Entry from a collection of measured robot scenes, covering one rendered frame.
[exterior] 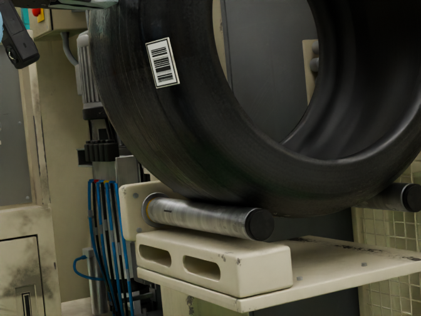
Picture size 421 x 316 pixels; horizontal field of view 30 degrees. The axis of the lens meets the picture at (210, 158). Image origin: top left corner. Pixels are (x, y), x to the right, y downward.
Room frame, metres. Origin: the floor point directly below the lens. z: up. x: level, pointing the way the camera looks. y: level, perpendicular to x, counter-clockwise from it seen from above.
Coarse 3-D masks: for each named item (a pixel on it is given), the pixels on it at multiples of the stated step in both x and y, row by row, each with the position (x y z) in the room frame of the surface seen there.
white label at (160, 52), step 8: (160, 40) 1.01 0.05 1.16; (168, 40) 1.00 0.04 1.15; (152, 48) 1.02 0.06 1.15; (160, 48) 1.01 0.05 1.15; (168, 48) 1.00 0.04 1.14; (152, 56) 1.02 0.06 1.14; (160, 56) 1.01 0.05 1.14; (168, 56) 1.00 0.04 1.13; (152, 64) 1.02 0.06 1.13; (160, 64) 1.02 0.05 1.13; (168, 64) 1.01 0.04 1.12; (152, 72) 1.03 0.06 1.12; (160, 72) 1.02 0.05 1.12; (168, 72) 1.01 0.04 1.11; (176, 72) 1.00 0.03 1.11; (160, 80) 1.02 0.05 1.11; (168, 80) 1.01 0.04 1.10; (176, 80) 1.00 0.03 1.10
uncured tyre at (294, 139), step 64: (128, 0) 1.05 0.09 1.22; (192, 0) 1.02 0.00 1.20; (320, 0) 1.44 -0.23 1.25; (384, 0) 1.39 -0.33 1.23; (128, 64) 1.07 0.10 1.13; (192, 64) 1.02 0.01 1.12; (320, 64) 1.47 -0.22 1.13; (384, 64) 1.41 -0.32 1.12; (128, 128) 1.15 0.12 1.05; (192, 128) 1.04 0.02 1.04; (256, 128) 1.05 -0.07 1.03; (320, 128) 1.43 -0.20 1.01; (384, 128) 1.34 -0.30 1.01; (192, 192) 1.19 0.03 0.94; (256, 192) 1.08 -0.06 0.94; (320, 192) 1.11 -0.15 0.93
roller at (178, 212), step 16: (160, 208) 1.30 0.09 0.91; (176, 208) 1.25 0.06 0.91; (192, 208) 1.21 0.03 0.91; (208, 208) 1.17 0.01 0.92; (224, 208) 1.13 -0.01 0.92; (240, 208) 1.10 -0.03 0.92; (256, 208) 1.07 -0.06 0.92; (176, 224) 1.26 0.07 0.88; (192, 224) 1.20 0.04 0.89; (208, 224) 1.15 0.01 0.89; (224, 224) 1.11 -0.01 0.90; (240, 224) 1.07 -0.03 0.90; (256, 224) 1.06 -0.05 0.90; (272, 224) 1.07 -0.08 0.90; (256, 240) 1.06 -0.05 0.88
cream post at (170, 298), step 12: (216, 0) 1.47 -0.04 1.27; (216, 12) 1.47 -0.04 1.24; (216, 24) 1.47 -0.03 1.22; (216, 36) 1.47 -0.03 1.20; (156, 180) 1.49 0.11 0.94; (168, 288) 1.49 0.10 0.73; (168, 300) 1.49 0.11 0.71; (180, 300) 1.44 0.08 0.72; (192, 300) 1.42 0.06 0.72; (204, 300) 1.43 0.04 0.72; (168, 312) 1.50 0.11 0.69; (180, 312) 1.45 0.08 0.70; (192, 312) 1.42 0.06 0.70; (204, 312) 1.43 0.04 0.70; (216, 312) 1.44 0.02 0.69; (228, 312) 1.45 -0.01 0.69
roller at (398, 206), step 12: (384, 192) 1.23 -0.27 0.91; (396, 192) 1.20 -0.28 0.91; (408, 192) 1.19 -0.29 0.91; (420, 192) 1.20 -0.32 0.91; (360, 204) 1.29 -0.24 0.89; (372, 204) 1.26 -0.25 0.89; (384, 204) 1.23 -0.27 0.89; (396, 204) 1.21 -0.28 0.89; (408, 204) 1.19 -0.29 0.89; (420, 204) 1.20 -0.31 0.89
